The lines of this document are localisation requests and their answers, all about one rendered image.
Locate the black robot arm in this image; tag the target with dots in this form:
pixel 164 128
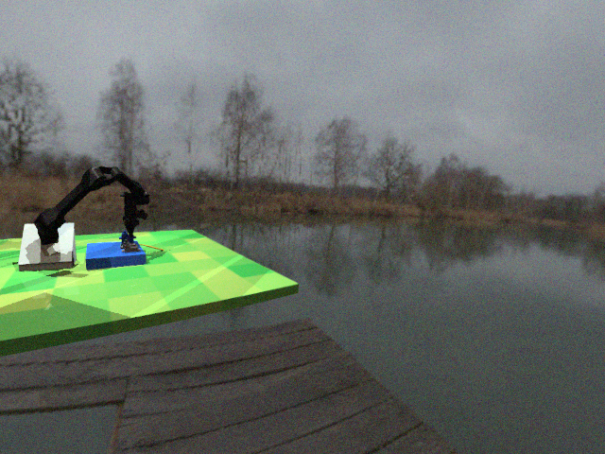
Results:
pixel 52 218

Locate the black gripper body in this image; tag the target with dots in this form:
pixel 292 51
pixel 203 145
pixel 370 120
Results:
pixel 129 216

